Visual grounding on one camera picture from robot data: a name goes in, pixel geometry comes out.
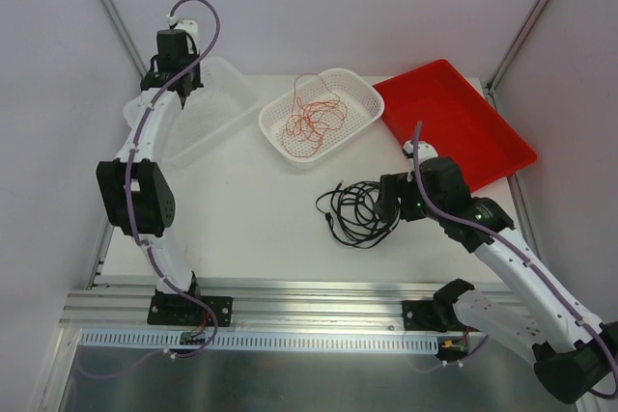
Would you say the white perforated oval basket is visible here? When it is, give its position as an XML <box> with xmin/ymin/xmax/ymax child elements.
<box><xmin>258</xmin><ymin>69</ymin><xmax>385</xmax><ymax>170</ymax></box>

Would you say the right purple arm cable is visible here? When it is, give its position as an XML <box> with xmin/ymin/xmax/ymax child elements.
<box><xmin>410</xmin><ymin>121</ymin><xmax>618</xmax><ymax>398</ymax></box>

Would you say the left aluminium frame post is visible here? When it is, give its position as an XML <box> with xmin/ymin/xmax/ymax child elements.
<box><xmin>98</xmin><ymin>0</ymin><xmax>147</xmax><ymax>78</ymax></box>

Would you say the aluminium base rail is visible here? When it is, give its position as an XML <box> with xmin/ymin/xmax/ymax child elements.
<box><xmin>59</xmin><ymin>276</ymin><xmax>444</xmax><ymax>334</ymax></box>

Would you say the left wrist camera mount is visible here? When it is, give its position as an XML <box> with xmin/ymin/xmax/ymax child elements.
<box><xmin>167</xmin><ymin>15</ymin><xmax>200</xmax><ymax>54</ymax></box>

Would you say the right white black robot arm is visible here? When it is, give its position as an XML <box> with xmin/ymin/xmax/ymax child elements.
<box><xmin>377</xmin><ymin>157</ymin><xmax>617</xmax><ymax>404</ymax></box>

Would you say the white slotted cable duct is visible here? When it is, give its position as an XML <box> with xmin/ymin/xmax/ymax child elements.
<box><xmin>79</xmin><ymin>329</ymin><xmax>438</xmax><ymax>355</ymax></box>

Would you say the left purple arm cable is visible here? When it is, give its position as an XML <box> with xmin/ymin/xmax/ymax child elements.
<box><xmin>123</xmin><ymin>0</ymin><xmax>224</xmax><ymax>297</ymax></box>

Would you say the translucent white rectangular basket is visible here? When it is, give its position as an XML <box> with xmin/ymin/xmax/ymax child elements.
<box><xmin>122</xmin><ymin>56</ymin><xmax>261</xmax><ymax>167</ymax></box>

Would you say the right aluminium frame post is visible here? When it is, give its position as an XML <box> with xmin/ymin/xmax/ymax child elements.
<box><xmin>485</xmin><ymin>0</ymin><xmax>552</xmax><ymax>96</ymax></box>

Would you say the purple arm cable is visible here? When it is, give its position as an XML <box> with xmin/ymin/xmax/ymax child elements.
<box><xmin>123</xmin><ymin>0</ymin><xmax>224</xmax><ymax>297</ymax></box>
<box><xmin>410</xmin><ymin>121</ymin><xmax>618</xmax><ymax>398</ymax></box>

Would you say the red plastic tray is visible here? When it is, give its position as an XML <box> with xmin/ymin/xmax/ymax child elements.
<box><xmin>374</xmin><ymin>59</ymin><xmax>538</xmax><ymax>191</ymax></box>

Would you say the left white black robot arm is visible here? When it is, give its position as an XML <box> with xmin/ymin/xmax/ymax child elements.
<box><xmin>96</xmin><ymin>29</ymin><xmax>203</xmax><ymax>324</ymax></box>

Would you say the aluminium frame post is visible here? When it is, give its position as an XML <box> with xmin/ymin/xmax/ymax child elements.
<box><xmin>485</xmin><ymin>0</ymin><xmax>552</xmax><ymax>96</ymax></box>
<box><xmin>98</xmin><ymin>0</ymin><xmax>147</xmax><ymax>78</ymax></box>

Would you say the black cable bundle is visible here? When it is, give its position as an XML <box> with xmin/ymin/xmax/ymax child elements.
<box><xmin>316</xmin><ymin>179</ymin><xmax>402</xmax><ymax>250</ymax></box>

